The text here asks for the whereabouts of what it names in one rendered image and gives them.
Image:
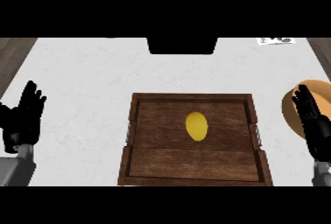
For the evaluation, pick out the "white printed card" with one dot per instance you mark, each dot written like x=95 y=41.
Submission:
x=275 y=40

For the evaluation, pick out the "brown wooden tray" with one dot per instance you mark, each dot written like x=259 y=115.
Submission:
x=194 y=140

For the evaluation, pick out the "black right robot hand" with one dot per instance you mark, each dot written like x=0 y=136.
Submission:
x=314 y=119

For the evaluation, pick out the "black box appliance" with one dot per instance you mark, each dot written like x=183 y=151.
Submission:
x=182 y=45

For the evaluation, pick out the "orange pot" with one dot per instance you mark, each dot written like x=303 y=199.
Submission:
x=297 y=105

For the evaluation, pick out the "yellow lemon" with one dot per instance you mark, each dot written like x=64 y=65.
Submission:
x=197 y=126

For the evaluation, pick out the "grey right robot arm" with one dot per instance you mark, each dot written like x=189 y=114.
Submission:
x=322 y=173

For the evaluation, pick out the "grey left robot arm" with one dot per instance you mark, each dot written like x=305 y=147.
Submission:
x=17 y=166

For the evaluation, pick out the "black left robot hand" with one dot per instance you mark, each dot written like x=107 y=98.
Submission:
x=25 y=116

